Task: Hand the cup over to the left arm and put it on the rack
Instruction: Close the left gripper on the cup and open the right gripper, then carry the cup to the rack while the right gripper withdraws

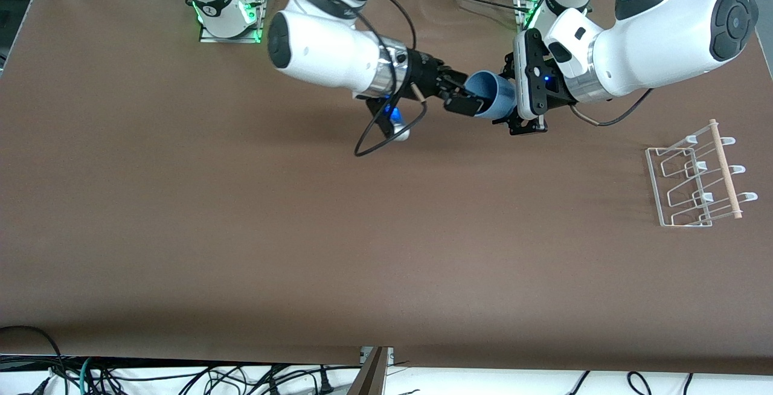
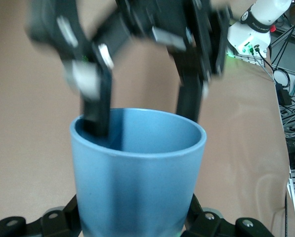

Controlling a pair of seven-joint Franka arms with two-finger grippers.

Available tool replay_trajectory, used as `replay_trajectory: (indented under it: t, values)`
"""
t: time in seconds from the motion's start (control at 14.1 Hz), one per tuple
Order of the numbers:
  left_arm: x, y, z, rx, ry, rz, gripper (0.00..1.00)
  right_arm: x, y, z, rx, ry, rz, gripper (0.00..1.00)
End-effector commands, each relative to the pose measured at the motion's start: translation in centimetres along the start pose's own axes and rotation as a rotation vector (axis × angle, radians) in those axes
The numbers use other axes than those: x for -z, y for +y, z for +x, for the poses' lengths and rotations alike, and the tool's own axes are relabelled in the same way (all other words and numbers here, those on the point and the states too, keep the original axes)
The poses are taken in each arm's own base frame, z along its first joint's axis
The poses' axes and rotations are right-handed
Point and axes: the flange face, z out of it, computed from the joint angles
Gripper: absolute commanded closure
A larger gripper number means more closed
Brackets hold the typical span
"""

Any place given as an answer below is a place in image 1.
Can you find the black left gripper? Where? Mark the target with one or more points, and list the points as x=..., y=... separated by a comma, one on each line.
x=524, y=125

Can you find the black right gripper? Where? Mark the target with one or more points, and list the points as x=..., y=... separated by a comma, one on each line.
x=425, y=77

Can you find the light blue plastic cup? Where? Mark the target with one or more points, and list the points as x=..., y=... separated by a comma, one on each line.
x=492, y=90

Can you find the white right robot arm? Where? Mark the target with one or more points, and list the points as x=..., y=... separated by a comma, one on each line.
x=326, y=51

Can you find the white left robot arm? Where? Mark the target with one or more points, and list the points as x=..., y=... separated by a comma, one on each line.
x=664, y=32

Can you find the brown table cover sheet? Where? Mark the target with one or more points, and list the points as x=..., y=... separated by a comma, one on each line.
x=386, y=232

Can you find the brown table support beam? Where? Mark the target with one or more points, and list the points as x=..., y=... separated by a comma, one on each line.
x=369, y=380

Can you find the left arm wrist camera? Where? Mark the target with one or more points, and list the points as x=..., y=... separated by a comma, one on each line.
x=528, y=75

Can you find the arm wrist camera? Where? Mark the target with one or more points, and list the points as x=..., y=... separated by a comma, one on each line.
x=398, y=126
x=528, y=75

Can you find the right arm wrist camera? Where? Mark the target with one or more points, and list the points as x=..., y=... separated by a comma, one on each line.
x=398, y=126

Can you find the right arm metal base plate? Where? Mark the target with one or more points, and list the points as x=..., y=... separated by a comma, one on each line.
x=232, y=39

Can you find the small metal bracket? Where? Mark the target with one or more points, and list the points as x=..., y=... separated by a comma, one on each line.
x=390, y=356

